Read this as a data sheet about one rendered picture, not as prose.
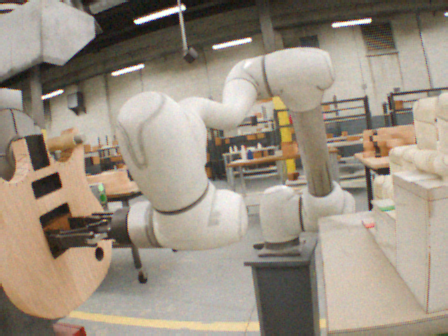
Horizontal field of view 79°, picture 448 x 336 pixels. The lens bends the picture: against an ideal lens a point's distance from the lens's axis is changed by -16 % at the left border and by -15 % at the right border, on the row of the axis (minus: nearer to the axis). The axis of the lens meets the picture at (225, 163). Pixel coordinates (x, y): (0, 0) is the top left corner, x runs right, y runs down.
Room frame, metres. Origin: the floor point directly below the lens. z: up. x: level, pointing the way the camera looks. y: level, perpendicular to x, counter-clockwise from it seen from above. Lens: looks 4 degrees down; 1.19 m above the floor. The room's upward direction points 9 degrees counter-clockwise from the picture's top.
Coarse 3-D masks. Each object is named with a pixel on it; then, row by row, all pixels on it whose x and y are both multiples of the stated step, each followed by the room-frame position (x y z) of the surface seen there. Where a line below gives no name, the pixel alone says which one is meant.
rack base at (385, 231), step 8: (384, 200) 0.61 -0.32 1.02; (392, 200) 0.59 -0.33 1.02; (376, 208) 0.59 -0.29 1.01; (376, 216) 0.60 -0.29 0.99; (384, 216) 0.54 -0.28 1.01; (392, 216) 0.49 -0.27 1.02; (376, 224) 0.60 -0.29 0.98; (384, 224) 0.54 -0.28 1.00; (392, 224) 0.49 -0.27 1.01; (376, 232) 0.61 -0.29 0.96; (384, 232) 0.54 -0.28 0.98; (392, 232) 0.49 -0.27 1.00; (376, 240) 0.61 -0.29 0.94; (384, 240) 0.54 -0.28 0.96; (392, 240) 0.49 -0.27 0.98; (384, 248) 0.55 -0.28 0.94; (392, 248) 0.49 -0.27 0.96; (392, 256) 0.49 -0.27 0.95; (392, 264) 0.49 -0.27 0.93
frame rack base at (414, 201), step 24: (408, 192) 0.40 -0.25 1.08; (432, 192) 0.32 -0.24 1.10; (408, 216) 0.40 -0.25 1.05; (432, 216) 0.32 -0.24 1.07; (408, 240) 0.40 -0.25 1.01; (432, 240) 0.32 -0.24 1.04; (408, 264) 0.40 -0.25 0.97; (432, 264) 0.32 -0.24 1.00; (432, 288) 0.32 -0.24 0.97; (432, 312) 0.32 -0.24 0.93
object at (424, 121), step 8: (416, 112) 0.42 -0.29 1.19; (424, 112) 0.41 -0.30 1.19; (416, 120) 0.42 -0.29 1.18; (424, 120) 0.41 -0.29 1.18; (432, 120) 0.40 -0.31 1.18; (416, 128) 0.42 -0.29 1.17; (424, 128) 0.41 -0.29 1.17; (432, 128) 0.40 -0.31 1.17; (416, 136) 0.43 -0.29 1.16; (424, 136) 0.41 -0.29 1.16; (432, 136) 0.40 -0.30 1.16; (424, 144) 0.41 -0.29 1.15; (432, 144) 0.40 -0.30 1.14
